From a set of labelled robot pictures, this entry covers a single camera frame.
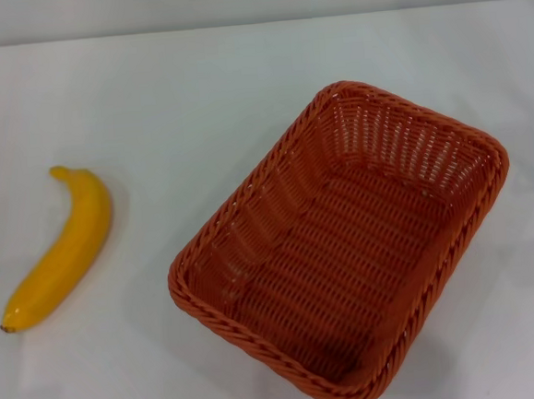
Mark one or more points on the orange woven plastic basket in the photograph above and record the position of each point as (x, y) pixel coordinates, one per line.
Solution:
(345, 258)

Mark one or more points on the yellow banana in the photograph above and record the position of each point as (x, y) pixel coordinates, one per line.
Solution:
(67, 252)

